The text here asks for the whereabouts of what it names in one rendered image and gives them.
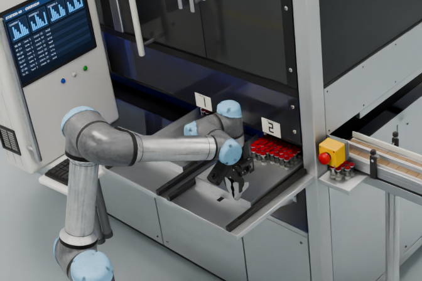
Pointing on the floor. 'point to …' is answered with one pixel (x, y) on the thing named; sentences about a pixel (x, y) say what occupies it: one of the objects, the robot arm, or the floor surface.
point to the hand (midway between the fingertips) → (234, 197)
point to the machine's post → (312, 113)
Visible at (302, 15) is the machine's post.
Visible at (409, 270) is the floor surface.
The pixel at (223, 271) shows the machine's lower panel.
